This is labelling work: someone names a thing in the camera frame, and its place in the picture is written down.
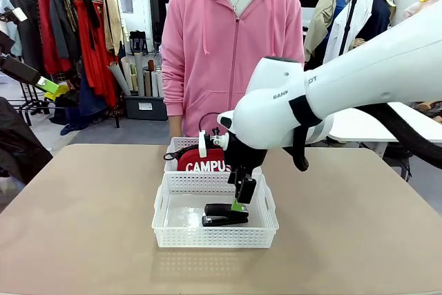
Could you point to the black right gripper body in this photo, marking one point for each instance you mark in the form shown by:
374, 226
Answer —
245, 157

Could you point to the white perforated basket, floor sticker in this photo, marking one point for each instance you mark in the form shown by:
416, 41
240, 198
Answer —
214, 236

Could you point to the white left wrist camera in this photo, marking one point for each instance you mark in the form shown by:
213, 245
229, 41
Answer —
19, 15

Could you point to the yellow cloth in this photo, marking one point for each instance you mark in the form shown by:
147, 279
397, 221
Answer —
61, 90

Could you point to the white background table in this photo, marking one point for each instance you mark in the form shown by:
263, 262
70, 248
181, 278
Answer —
362, 125

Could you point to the red Campus pencil pouch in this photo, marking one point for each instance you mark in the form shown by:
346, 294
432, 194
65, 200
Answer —
200, 165

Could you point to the long red hanging dress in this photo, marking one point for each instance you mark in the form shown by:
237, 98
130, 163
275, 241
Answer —
98, 67

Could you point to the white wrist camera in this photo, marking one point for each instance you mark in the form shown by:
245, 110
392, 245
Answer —
19, 15
210, 143

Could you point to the black tripod pole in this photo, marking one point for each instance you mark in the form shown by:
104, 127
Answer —
348, 25

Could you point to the person's right hand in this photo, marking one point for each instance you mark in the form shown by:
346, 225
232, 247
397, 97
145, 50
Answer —
176, 125

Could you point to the tall grey paper roll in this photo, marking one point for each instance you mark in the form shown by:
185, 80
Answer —
139, 74

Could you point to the light blue hanging garment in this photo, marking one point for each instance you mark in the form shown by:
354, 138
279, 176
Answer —
10, 32

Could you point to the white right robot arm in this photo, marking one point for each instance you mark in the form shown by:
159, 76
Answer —
362, 77

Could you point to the white perforated basket, plain floor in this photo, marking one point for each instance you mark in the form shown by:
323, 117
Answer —
176, 157

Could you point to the black jacket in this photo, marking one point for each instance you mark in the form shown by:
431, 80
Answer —
20, 143

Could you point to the dark brown hanging garment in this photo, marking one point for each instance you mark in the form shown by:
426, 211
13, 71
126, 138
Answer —
29, 39

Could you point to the slanted grey paper roll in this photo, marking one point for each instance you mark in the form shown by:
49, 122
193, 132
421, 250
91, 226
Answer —
119, 79

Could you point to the black green-tipped left gripper finger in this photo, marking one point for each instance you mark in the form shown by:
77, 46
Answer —
24, 72
6, 43

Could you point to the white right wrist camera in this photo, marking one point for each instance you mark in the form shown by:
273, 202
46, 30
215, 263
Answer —
210, 143

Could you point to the beige hanging garment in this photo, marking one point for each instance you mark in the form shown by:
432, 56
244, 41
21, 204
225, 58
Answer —
114, 25

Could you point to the black green-tipped right gripper finger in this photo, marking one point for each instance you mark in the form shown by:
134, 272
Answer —
246, 191
234, 175

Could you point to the mannequin in pink top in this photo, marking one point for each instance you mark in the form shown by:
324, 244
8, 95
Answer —
423, 3

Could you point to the brown paper roll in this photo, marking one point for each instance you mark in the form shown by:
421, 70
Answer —
151, 77

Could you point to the grey hanging garment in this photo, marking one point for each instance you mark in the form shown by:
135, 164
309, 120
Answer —
62, 25

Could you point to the black folding stool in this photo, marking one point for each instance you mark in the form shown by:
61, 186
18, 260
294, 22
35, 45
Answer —
139, 43

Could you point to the black bag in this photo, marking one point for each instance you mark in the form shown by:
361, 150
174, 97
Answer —
397, 160

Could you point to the black stapler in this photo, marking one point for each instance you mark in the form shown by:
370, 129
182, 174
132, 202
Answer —
221, 215

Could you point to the black storage bin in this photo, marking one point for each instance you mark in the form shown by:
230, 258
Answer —
146, 108

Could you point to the white paper roll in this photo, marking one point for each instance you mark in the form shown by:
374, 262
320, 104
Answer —
159, 84

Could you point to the mannequin in beige coat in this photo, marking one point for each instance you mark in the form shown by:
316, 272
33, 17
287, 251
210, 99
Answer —
321, 22

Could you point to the red hanging jacket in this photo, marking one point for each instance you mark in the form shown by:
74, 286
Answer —
48, 39

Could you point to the mannequin in white coat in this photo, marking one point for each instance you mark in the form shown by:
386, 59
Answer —
366, 15

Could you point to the person in pink hoodie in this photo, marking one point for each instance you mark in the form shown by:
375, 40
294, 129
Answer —
214, 49

